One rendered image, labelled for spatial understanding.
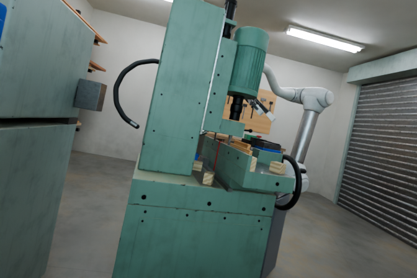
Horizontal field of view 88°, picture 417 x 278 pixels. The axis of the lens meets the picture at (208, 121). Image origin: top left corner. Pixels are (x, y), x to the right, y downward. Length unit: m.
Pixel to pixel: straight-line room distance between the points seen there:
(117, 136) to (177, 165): 3.65
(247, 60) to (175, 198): 0.66
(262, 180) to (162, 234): 0.40
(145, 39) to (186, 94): 3.79
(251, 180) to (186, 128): 0.32
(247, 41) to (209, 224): 0.79
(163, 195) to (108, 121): 3.80
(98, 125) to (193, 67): 3.83
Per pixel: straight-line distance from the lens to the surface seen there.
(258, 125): 4.60
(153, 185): 0.80
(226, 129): 1.01
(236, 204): 0.90
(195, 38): 0.93
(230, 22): 1.08
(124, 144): 4.50
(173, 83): 0.88
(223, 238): 0.94
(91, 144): 4.68
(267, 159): 1.08
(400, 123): 4.35
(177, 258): 0.93
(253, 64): 1.03
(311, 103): 1.64
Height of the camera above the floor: 1.04
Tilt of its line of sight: level
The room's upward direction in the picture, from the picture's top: 12 degrees clockwise
